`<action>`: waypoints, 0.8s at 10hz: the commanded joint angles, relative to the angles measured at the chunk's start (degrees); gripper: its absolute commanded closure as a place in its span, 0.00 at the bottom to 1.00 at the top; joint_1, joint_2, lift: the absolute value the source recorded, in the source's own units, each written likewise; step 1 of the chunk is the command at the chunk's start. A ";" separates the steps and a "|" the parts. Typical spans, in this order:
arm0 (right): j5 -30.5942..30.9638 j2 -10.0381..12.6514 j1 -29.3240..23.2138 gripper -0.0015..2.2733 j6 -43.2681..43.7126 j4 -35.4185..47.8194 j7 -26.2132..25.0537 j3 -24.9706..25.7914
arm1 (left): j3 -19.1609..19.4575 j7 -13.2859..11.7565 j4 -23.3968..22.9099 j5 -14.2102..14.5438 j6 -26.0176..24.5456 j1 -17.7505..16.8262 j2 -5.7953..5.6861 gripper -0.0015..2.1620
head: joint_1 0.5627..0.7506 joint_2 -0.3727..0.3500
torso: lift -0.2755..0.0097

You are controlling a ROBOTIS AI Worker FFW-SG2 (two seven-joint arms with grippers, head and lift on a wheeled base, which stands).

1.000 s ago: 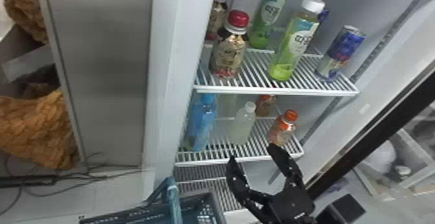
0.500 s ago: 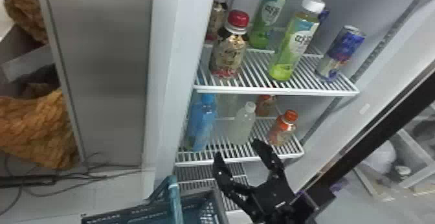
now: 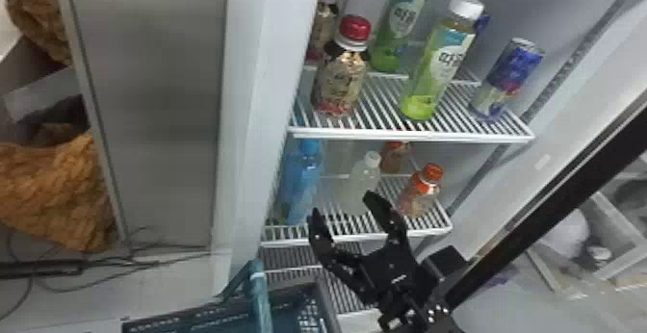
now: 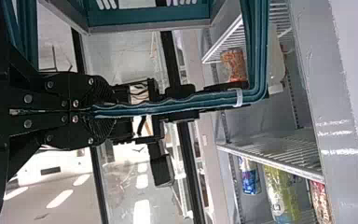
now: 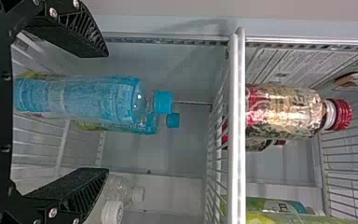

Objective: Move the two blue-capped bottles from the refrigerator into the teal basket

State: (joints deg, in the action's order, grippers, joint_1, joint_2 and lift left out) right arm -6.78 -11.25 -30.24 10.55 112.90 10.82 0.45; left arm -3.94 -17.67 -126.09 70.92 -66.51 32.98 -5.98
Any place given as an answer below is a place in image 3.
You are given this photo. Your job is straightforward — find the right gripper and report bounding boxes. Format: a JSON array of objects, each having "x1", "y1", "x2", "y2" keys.
[{"x1": 307, "y1": 191, "x2": 447, "y2": 322}]

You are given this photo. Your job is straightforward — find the clear bottle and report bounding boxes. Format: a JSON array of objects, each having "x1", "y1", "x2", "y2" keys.
[{"x1": 337, "y1": 150, "x2": 383, "y2": 216}]

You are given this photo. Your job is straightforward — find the orange bottle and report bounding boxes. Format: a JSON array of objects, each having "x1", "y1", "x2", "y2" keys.
[
  {"x1": 396, "y1": 162, "x2": 446, "y2": 219},
  {"x1": 379, "y1": 141, "x2": 412, "y2": 175}
]

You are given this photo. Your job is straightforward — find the blue bottle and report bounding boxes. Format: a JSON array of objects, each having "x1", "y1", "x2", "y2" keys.
[{"x1": 274, "y1": 138, "x2": 325, "y2": 226}]

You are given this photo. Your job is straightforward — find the blue basket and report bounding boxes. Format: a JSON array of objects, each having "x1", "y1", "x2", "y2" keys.
[{"x1": 120, "y1": 258, "x2": 346, "y2": 333}]

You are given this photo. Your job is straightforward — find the brown bottle with red cap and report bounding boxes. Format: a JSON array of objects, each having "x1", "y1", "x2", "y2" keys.
[
  {"x1": 309, "y1": 13, "x2": 374, "y2": 119},
  {"x1": 304, "y1": 0, "x2": 342, "y2": 64}
]

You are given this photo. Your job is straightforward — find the green bottle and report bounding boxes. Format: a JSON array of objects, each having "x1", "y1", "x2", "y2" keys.
[
  {"x1": 399, "y1": 0, "x2": 486, "y2": 122},
  {"x1": 368, "y1": 0, "x2": 436, "y2": 74}
]

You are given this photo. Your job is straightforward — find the fridge door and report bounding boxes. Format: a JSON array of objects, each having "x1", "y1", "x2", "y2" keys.
[{"x1": 429, "y1": 90, "x2": 647, "y2": 333}]

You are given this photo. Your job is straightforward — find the blue can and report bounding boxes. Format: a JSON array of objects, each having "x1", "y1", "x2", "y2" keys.
[{"x1": 468, "y1": 37, "x2": 546, "y2": 123}]

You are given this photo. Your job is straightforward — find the white fridge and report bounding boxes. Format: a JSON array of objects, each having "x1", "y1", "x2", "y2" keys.
[{"x1": 48, "y1": 0, "x2": 647, "y2": 333}]

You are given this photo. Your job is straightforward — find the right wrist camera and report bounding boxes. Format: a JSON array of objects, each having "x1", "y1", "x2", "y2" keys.
[{"x1": 418, "y1": 245, "x2": 469, "y2": 295}]

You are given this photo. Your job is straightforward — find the black cable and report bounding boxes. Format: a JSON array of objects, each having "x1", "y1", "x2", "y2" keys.
[{"x1": 0, "y1": 253, "x2": 214, "y2": 282}]

